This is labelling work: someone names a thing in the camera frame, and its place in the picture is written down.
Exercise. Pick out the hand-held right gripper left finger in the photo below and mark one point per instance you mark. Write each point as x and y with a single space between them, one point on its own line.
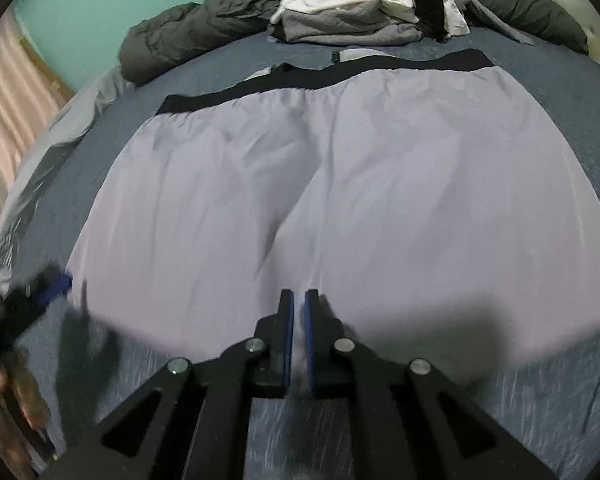
286 340

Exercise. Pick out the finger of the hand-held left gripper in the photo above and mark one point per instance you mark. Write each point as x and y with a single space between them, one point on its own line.
55 287

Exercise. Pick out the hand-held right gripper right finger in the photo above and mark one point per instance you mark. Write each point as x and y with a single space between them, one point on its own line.
311 340

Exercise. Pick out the person's left hand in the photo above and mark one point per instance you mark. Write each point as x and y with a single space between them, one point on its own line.
27 405

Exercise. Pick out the light grey cloth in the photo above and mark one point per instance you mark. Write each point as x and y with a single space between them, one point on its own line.
40 175

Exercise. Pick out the pink curtain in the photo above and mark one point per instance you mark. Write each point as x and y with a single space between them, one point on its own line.
10 110

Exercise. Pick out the dark grey duvet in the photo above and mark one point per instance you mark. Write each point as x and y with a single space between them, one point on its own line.
190 30

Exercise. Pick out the grey quilted garment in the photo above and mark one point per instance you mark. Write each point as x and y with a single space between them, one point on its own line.
350 27

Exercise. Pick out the blue bed sheet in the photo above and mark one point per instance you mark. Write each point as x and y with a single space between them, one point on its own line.
555 95

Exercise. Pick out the dark grey pillow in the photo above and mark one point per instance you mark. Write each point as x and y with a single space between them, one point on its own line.
525 5

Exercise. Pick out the cream tufted headboard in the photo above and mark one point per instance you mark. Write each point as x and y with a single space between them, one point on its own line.
580 15

